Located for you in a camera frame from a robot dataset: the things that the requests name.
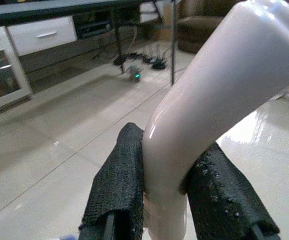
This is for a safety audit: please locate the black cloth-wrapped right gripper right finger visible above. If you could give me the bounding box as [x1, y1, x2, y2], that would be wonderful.
[183, 141, 281, 240]

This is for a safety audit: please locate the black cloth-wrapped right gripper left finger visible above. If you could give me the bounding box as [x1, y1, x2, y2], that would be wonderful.
[78, 122, 145, 240]

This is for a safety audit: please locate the white plastic broom handle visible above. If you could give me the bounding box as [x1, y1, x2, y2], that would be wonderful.
[142, 0, 289, 240]

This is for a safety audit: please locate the small device with green light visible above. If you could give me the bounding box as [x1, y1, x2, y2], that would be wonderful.
[127, 65, 143, 83]

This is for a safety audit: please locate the white media cabinet with drawer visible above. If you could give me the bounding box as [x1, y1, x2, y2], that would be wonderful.
[5, 15, 78, 57]

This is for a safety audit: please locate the brown upholstered armchair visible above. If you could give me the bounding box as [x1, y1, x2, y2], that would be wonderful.
[175, 0, 242, 55]

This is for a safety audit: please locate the dark folding table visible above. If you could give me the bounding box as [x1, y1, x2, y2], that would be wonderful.
[0, 0, 183, 85]

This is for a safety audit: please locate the black cable tangle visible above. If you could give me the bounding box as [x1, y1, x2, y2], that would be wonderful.
[113, 42, 172, 71]

